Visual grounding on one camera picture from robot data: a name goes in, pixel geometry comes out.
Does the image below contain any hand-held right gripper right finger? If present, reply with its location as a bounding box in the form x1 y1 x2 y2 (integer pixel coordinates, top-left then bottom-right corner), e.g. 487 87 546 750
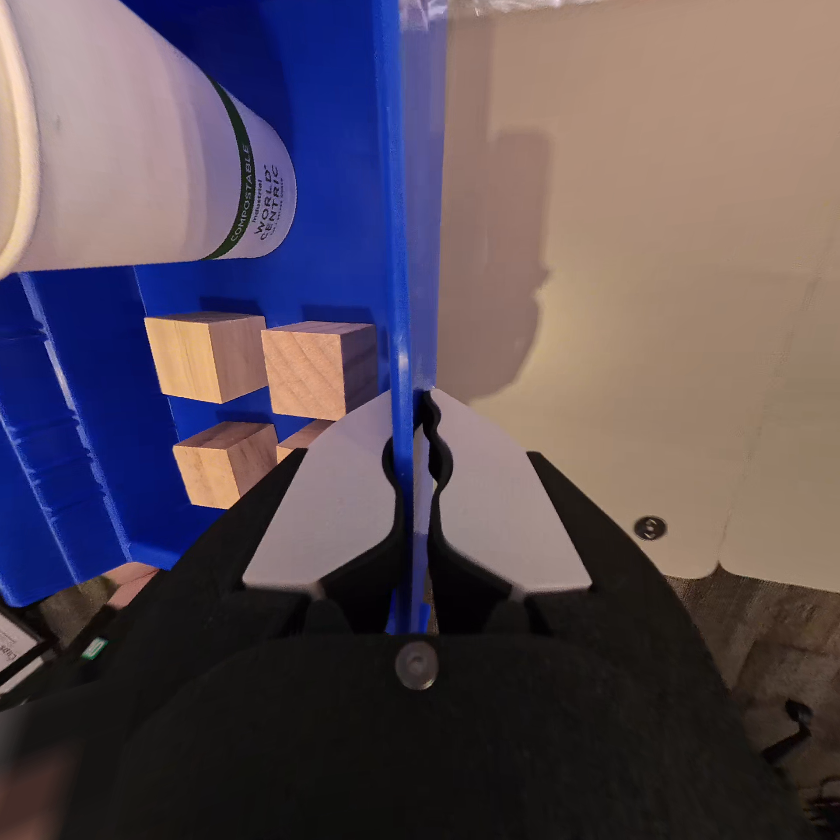
423 388 593 597

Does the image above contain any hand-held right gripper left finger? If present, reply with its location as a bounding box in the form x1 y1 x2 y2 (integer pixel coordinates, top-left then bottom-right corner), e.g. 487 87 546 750
243 387 404 595

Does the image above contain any wooden cube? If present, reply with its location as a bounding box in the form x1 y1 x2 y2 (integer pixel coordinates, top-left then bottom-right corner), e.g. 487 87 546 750
261 322 378 421
144 314 269 404
172 422 280 509
277 420 332 463

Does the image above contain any blue plastic bin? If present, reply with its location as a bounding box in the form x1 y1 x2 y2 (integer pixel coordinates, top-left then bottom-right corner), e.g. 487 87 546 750
0 0 450 634

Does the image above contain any person's left forearm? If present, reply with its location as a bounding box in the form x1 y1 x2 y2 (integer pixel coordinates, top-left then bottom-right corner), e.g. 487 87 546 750
101 561 164 611

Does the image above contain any person's right forearm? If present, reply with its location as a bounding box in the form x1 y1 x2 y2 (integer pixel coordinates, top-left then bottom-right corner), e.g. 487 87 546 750
0 735 89 840

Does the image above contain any black metal stand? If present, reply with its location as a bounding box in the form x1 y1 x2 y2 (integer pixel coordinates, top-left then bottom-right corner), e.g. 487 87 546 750
764 699 840 821

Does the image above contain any white card with black frame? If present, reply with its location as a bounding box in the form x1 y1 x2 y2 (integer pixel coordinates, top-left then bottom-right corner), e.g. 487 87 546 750
0 607 56 693

